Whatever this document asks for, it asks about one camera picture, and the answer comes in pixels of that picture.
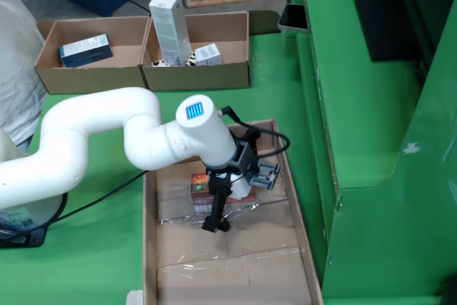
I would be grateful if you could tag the black and white spotted item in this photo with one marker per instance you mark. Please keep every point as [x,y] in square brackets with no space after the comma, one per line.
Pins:
[191,59]

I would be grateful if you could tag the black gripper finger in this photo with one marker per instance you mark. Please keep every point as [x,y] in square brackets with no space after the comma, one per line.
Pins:
[218,208]

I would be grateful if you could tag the cardboard box holding white cartons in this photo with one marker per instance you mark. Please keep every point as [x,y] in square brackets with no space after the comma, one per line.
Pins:
[214,76]

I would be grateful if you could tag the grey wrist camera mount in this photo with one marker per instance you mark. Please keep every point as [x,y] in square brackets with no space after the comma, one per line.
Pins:
[266,178]

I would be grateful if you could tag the cardboard box holding blue carton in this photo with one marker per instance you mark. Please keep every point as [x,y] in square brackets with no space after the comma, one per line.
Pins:
[93,80]

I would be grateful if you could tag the orange holographic carton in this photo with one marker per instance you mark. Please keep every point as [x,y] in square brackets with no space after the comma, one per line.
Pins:
[199,181]

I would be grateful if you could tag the white paper scrap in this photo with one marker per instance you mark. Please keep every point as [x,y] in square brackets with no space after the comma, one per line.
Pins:
[135,298]

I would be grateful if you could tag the clear plastic film strip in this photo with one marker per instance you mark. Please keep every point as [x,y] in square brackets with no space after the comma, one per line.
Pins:
[178,218]

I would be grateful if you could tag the tall white carton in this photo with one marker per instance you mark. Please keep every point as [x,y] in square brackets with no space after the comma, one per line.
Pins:
[171,26]

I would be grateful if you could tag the person in white shirt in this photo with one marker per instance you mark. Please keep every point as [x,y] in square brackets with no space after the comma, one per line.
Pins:
[18,69]

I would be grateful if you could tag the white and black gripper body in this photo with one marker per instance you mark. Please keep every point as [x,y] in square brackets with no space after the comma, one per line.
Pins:
[241,187]

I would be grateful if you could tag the blue and white carton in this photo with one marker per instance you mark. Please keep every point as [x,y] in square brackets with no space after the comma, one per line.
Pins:
[87,51]

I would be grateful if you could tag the black smartphone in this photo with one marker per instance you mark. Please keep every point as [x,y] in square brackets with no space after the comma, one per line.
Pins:
[293,17]

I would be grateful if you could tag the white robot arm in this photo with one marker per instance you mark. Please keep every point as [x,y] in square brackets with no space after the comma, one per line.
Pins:
[89,112]

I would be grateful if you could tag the black monitor panel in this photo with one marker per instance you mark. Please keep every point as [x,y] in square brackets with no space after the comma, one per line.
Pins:
[385,15]

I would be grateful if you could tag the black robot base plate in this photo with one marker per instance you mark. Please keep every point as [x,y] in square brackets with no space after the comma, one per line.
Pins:
[35,240]

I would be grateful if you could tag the green machine housing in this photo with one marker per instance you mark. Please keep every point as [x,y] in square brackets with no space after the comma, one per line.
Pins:
[357,105]

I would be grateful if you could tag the small white carton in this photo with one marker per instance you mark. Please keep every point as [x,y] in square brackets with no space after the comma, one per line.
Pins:
[209,55]

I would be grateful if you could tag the cardboard tray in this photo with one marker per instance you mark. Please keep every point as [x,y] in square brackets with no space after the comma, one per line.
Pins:
[232,276]

